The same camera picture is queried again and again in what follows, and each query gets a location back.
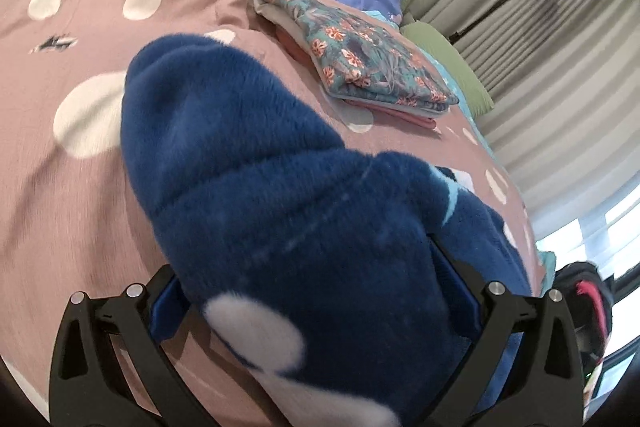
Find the beige pleated curtain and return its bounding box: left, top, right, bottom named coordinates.
left=406, top=0, right=639, bottom=236

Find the grey folded garment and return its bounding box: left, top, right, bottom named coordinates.
left=249, top=0, right=452, bottom=118

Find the pink polka dot bedspread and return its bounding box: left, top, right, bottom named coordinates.
left=1, top=0, right=544, bottom=413

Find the floral folded garment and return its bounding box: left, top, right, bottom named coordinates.
left=249, top=0, right=460, bottom=111

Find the navy fleece star pajama top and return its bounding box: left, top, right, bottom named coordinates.
left=120, top=35, right=530, bottom=426

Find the green pillow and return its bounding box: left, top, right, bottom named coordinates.
left=400, top=22, right=494, bottom=117

